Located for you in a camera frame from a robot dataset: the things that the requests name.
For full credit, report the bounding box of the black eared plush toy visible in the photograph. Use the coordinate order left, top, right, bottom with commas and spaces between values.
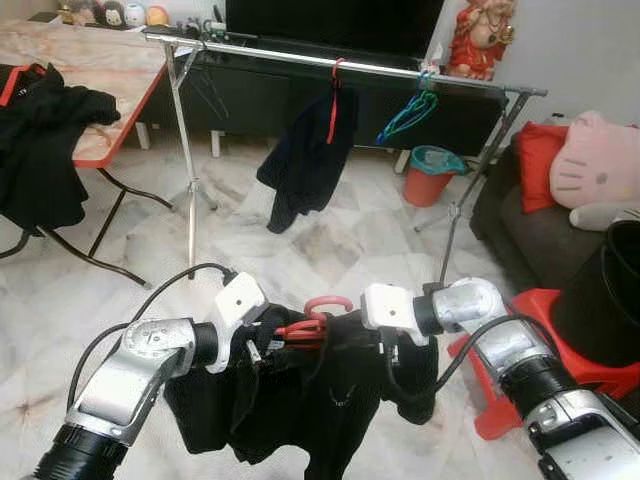
95, 0, 126, 28

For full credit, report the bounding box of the plain black shirt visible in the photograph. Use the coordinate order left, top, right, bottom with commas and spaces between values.
163, 305, 466, 480

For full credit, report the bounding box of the red hanger under navy shirt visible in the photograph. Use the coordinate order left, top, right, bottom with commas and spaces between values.
326, 57, 346, 146

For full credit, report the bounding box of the pink red plastic hanger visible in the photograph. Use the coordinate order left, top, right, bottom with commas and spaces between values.
272, 295, 356, 351

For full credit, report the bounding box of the blue plastic hanger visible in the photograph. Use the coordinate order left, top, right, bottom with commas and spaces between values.
375, 72, 441, 146

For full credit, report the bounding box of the red laughing Buddha statue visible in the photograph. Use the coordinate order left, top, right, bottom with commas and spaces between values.
447, 0, 518, 81

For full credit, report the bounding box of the black bucket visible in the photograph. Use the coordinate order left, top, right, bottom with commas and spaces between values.
552, 220, 640, 369

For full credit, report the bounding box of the pink cat plush cushion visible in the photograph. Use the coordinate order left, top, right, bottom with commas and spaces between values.
548, 110, 640, 233

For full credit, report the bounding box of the red cushion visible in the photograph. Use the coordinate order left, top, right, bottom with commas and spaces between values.
513, 122, 569, 214

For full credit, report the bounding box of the white round plush toy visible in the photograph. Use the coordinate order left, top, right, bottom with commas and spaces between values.
122, 3, 148, 28

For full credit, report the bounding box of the thin black wire hanger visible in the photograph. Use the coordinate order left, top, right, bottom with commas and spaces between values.
190, 65, 236, 126

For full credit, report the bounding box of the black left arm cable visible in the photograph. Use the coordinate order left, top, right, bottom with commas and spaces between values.
65, 263, 241, 416

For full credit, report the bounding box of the red plastic stool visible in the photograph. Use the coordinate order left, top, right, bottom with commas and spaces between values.
447, 288, 640, 441

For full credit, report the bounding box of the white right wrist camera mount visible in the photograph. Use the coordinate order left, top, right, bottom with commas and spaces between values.
360, 283, 433, 348

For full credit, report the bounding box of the black shirt with red trim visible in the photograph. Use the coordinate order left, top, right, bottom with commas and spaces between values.
0, 63, 123, 233

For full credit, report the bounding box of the teal plastic bag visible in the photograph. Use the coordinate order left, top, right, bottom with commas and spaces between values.
408, 145, 469, 179

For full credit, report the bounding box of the white tissue pack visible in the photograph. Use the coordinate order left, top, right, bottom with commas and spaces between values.
425, 42, 448, 76

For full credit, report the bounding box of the navy shirt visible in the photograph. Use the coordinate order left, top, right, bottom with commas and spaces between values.
256, 85, 361, 234

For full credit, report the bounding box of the green plastic hanger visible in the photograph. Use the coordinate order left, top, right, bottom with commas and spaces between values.
378, 85, 441, 146

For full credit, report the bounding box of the silver metal clothes rack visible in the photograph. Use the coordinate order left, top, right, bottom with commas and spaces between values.
142, 27, 549, 286

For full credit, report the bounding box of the black television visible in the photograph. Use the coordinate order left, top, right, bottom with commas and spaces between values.
225, 0, 446, 58

